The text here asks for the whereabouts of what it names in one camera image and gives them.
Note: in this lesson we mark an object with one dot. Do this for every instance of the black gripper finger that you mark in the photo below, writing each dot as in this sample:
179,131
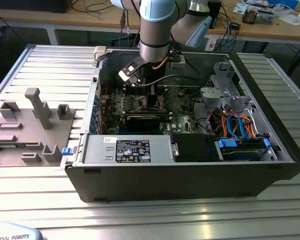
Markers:
153,100

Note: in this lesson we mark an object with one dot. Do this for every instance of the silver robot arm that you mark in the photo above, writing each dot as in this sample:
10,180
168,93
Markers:
155,35

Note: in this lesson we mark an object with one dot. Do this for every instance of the CPU socket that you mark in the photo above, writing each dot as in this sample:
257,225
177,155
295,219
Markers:
142,102

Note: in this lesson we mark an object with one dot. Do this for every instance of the black graphics card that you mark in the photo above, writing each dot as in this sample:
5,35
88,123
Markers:
142,122

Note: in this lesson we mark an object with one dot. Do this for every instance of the green motherboard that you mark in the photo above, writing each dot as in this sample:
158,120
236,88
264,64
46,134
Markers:
180,120

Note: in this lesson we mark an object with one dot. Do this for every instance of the grey case latch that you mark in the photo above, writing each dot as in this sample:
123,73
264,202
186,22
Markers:
100,52

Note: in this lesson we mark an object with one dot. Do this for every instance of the small white box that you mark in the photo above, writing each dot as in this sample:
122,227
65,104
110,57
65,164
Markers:
211,44

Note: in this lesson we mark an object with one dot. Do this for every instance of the light wooden desk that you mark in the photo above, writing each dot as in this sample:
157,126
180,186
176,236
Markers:
95,21
265,31

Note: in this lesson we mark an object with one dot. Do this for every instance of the silver power supply with label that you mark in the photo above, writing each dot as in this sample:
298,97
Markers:
95,150

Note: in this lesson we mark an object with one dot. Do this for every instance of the black open PC case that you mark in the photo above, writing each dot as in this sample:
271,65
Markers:
165,182

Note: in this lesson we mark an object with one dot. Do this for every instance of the hard disk in blue carrier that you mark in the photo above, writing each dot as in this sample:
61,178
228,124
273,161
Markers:
227,144

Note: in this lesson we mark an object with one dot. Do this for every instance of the black upright box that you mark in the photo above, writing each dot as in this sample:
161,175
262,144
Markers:
215,10

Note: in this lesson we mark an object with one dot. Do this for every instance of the small black adapter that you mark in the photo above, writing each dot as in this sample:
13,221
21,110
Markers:
235,26

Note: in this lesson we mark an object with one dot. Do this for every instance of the blue case latch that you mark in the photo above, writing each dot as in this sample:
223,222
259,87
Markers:
66,151

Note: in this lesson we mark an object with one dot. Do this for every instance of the white paper sheet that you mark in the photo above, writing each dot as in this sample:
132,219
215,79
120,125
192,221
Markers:
290,18
240,7

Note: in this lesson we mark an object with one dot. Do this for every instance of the small dark metal device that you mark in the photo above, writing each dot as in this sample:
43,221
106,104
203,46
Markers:
248,16

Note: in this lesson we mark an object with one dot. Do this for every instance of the grey electronic device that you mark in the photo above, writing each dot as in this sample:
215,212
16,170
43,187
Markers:
265,16

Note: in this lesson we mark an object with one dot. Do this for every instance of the grey parts rack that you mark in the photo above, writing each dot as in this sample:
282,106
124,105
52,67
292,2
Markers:
27,130

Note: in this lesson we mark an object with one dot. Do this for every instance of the large black box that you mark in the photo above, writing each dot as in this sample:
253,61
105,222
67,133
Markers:
32,5

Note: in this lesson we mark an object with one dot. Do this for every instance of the blue cardboard box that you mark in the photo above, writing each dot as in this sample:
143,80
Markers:
285,3

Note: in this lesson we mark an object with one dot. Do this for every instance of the pale blue teach pendant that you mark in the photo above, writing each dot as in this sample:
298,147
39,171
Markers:
12,232

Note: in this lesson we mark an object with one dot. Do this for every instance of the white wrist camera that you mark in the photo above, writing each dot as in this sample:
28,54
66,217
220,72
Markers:
177,65
130,72

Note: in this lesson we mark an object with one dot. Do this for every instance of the silver drive bay bracket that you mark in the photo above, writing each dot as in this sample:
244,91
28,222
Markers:
210,93

